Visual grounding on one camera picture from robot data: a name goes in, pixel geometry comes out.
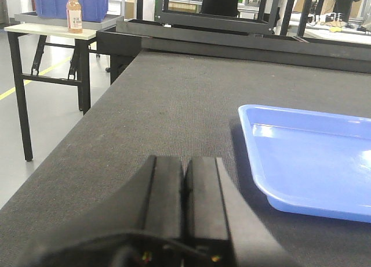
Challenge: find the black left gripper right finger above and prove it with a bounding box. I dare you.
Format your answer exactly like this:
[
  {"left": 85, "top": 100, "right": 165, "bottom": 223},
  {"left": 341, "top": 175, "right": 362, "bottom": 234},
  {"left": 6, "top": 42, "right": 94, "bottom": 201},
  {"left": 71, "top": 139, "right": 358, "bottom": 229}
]
[{"left": 184, "top": 157, "right": 293, "bottom": 266}]

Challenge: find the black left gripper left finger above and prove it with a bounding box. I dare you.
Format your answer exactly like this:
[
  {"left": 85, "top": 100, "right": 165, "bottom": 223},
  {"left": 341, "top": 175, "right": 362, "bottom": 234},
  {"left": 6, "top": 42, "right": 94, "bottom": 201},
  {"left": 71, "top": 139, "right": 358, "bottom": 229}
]
[{"left": 17, "top": 156, "right": 183, "bottom": 266}]

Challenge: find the blue plastic tray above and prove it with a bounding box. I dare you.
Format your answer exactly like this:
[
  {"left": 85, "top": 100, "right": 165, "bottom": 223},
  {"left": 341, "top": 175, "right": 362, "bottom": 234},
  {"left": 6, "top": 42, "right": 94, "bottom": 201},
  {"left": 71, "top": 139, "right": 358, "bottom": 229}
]
[{"left": 238, "top": 104, "right": 370, "bottom": 222}]

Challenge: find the grey tray on side table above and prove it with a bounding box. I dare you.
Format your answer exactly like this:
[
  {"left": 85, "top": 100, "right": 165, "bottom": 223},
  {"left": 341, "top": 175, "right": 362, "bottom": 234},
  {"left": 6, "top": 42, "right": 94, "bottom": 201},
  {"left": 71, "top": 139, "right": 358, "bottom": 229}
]
[{"left": 14, "top": 11, "right": 124, "bottom": 30}]

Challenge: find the white folding side table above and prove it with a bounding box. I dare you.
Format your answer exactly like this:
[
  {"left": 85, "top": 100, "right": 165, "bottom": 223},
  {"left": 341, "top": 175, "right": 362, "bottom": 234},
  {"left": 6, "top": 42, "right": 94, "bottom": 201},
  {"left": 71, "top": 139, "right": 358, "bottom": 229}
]
[{"left": 4, "top": 23, "right": 98, "bottom": 163}]

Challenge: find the orange drink bottle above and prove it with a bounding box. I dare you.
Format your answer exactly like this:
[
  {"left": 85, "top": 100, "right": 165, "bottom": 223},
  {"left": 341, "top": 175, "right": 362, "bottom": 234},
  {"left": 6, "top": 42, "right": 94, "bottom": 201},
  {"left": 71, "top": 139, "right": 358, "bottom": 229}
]
[{"left": 66, "top": 0, "right": 83, "bottom": 34}]

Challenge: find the person in black clothes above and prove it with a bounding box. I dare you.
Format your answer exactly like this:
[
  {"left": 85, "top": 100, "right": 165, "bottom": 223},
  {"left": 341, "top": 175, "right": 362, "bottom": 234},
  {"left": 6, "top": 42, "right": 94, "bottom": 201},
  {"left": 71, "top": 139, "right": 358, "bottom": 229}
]
[{"left": 201, "top": 0, "right": 239, "bottom": 17}]

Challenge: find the blue crate on side table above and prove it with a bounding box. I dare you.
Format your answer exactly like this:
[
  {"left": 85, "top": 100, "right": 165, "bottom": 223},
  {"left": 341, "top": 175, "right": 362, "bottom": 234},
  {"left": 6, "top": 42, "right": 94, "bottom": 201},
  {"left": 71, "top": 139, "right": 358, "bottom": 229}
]
[{"left": 34, "top": 0, "right": 108, "bottom": 22}]

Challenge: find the black metal frame rack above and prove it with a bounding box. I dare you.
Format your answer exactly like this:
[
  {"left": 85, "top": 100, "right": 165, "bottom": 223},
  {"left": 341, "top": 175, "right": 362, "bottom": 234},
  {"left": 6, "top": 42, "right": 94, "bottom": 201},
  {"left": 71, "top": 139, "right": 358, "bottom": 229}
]
[{"left": 96, "top": 0, "right": 370, "bottom": 80}]

